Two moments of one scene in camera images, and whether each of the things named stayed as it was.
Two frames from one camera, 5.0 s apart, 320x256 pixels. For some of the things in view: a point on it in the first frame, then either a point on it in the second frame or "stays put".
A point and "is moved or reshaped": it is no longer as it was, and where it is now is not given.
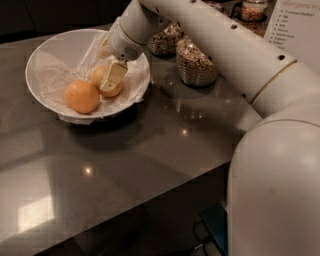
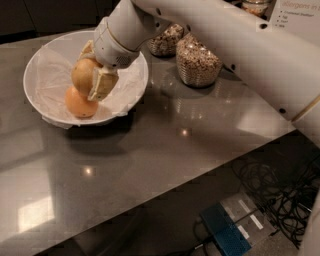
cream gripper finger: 104,52 -> 87,52
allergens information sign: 294,30 stays put
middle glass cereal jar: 195,68 stays put
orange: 98,78 is moved or reshaped
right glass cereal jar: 255,14 stays put
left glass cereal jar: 164,42 stays put
